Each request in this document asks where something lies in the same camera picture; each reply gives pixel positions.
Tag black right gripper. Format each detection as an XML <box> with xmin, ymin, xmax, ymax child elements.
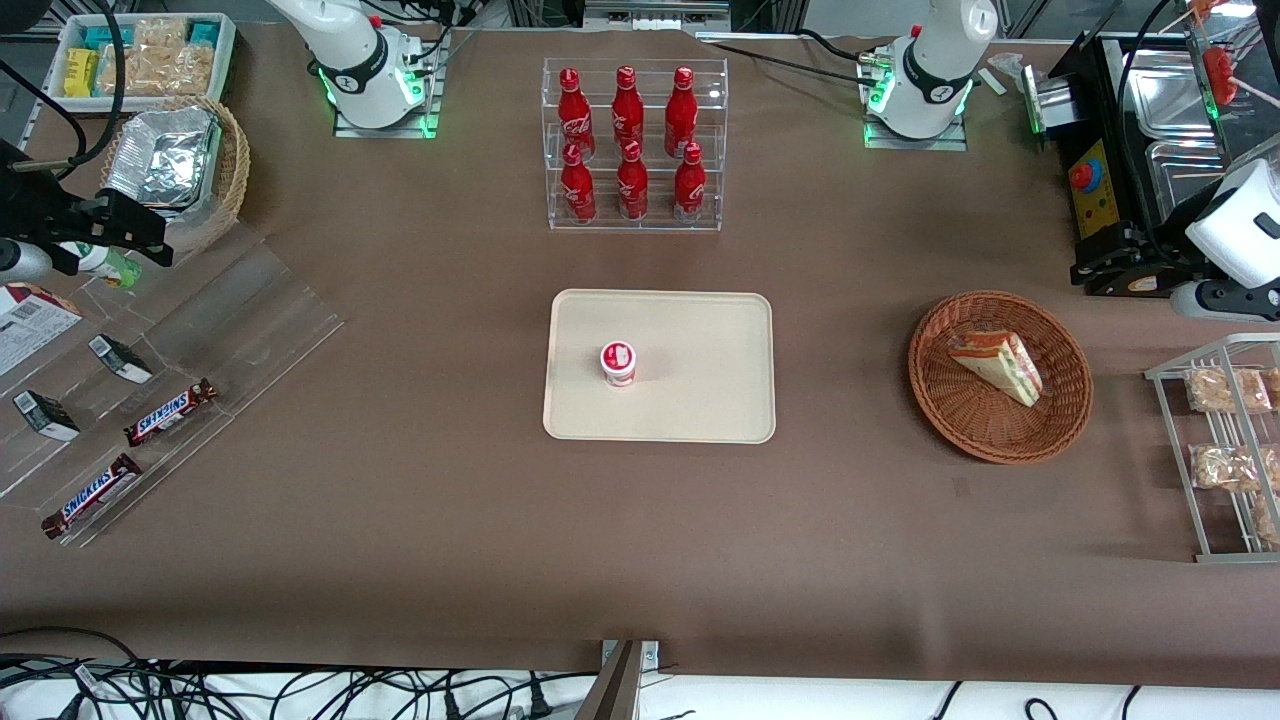
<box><xmin>0</xmin><ymin>140</ymin><xmax>174</xmax><ymax>273</ymax></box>

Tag triangle sandwich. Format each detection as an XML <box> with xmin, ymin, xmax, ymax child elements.
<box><xmin>947</xmin><ymin>331</ymin><xmax>1044</xmax><ymax>408</ymax></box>

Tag deep tan wicker basket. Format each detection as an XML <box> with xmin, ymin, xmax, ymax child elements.
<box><xmin>98</xmin><ymin>95</ymin><xmax>251</xmax><ymax>257</ymax></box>

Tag beige plastic tray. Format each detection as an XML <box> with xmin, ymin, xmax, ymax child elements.
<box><xmin>542</xmin><ymin>289</ymin><xmax>777</xmax><ymax>445</ymax></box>

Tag round brown wicker basket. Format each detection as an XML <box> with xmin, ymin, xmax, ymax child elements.
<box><xmin>908</xmin><ymin>290</ymin><xmax>1094</xmax><ymax>465</ymax></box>

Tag green white small bottle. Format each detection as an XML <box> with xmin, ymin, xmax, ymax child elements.
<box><xmin>60</xmin><ymin>240</ymin><xmax>143</xmax><ymax>289</ymax></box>

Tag aluminium foil container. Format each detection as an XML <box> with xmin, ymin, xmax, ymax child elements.
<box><xmin>105</xmin><ymin>108</ymin><xmax>221</xmax><ymax>211</ymax></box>

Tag small black white box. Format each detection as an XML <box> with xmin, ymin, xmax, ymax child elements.
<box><xmin>88</xmin><ymin>335</ymin><xmax>154</xmax><ymax>385</ymax></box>
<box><xmin>12</xmin><ymin>390</ymin><xmax>81</xmax><ymax>442</ymax></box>

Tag clear acrylic stepped stand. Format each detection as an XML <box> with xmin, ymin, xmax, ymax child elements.
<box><xmin>0</xmin><ymin>220</ymin><xmax>347</xmax><ymax>549</ymax></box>

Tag white printed snack packet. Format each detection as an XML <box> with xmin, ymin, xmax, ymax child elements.
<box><xmin>0</xmin><ymin>283</ymin><xmax>84</xmax><ymax>378</ymax></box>

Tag clear bag of crackers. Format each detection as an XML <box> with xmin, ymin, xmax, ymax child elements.
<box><xmin>100</xmin><ymin>18</ymin><xmax>217</xmax><ymax>98</ymax></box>

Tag brown snickers bar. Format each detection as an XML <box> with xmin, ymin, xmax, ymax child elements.
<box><xmin>123</xmin><ymin>378</ymin><xmax>219</xmax><ymax>448</ymax></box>
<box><xmin>41</xmin><ymin>453</ymin><xmax>144</xmax><ymax>541</ymax></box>

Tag yellow snack packet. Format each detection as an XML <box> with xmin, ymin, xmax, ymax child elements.
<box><xmin>64</xmin><ymin>48</ymin><xmax>101</xmax><ymax>99</ymax></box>

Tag white plastic snack bin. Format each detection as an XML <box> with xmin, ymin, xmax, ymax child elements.
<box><xmin>45</xmin><ymin>12</ymin><xmax>238</xmax><ymax>113</ymax></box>

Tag red cola bottle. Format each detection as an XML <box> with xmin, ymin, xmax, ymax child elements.
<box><xmin>664</xmin><ymin>66</ymin><xmax>698</xmax><ymax>158</ymax></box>
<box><xmin>557</xmin><ymin>67</ymin><xmax>596</xmax><ymax>161</ymax></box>
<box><xmin>611</xmin><ymin>65</ymin><xmax>646</xmax><ymax>156</ymax></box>
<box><xmin>616</xmin><ymin>140</ymin><xmax>650</xmax><ymax>222</ymax></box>
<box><xmin>560</xmin><ymin>142</ymin><xmax>598</xmax><ymax>225</ymax></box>
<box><xmin>673</xmin><ymin>142</ymin><xmax>707</xmax><ymax>224</ymax></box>

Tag brown table cover sheet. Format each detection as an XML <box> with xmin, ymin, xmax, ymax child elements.
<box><xmin>0</xmin><ymin>20</ymin><xmax>1280</xmax><ymax>691</ymax></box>

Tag clear acrylic bottle rack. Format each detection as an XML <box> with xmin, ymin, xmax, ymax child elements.
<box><xmin>541</xmin><ymin>57</ymin><xmax>730</xmax><ymax>233</ymax></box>

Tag black food warmer machine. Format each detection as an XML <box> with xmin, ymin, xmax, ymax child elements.
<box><xmin>1030</xmin><ymin>30</ymin><xmax>1280</xmax><ymax>298</ymax></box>

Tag stainless steel pan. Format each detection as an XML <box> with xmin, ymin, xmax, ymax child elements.
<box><xmin>1145</xmin><ymin>140</ymin><xmax>1253</xmax><ymax>233</ymax></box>
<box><xmin>1125</xmin><ymin>62</ymin><xmax>1231</xmax><ymax>141</ymax></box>

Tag red sausage on stick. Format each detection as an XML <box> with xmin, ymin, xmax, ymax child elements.
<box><xmin>1203</xmin><ymin>45</ymin><xmax>1241</xmax><ymax>107</ymax></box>

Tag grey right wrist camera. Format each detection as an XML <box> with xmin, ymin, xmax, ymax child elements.
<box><xmin>0</xmin><ymin>238</ymin><xmax>54</xmax><ymax>284</ymax></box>

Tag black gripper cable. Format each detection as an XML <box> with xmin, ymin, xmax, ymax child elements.
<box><xmin>0</xmin><ymin>0</ymin><xmax>128</xmax><ymax>183</ymax></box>

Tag black cable bundle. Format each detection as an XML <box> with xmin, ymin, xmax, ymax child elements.
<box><xmin>0</xmin><ymin>627</ymin><xmax>601</xmax><ymax>720</ymax></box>

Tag aluminium frame profile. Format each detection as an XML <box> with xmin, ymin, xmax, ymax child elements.
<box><xmin>580</xmin><ymin>0</ymin><xmax>733</xmax><ymax>33</ymax></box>

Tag metal table edge bracket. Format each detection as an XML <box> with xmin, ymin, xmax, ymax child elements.
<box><xmin>578</xmin><ymin>639</ymin><xmax>662</xmax><ymax>720</ymax></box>

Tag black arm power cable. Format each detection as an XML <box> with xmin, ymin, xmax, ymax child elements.
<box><xmin>697</xmin><ymin>28</ymin><xmax>881</xmax><ymax>81</ymax></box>

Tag grey wire rack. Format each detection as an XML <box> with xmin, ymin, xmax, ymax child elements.
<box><xmin>1144</xmin><ymin>333</ymin><xmax>1280</xmax><ymax>564</ymax></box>

